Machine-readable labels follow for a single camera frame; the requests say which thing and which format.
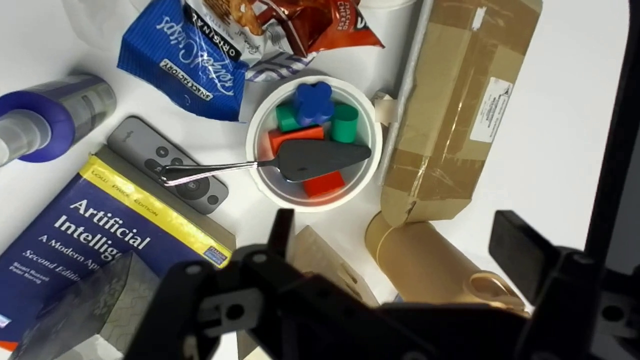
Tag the red chip bag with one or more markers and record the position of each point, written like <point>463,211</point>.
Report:
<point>313,26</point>

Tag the blue Artificial Intelligence book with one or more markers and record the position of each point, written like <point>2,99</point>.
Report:
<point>87,233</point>

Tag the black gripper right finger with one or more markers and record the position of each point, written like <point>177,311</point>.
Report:
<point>523,253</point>

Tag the blue chip bag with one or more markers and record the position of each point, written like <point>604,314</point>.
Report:
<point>181,60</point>

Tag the red block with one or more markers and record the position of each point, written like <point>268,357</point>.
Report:
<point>325,184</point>

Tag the tan wooden bottle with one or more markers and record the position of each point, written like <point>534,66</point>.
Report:
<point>427,261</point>

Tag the small tan wooden piece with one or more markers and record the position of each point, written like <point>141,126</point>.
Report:
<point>384,106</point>

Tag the green cylinder block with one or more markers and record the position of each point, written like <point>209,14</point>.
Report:
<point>344,123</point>

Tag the white plate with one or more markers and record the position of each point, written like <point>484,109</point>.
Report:
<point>387,5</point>

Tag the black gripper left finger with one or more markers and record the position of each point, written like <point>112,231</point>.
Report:
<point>280,233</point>

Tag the white bowl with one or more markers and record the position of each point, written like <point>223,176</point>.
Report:
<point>283,191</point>

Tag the purple spray bottle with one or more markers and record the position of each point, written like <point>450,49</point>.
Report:
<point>53,116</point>

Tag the brown cardboard box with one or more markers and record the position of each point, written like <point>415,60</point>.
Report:
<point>453,100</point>

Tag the orange block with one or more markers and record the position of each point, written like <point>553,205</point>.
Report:
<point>287,139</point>

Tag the blue flower-shaped block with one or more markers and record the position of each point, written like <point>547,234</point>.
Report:
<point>313,103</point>

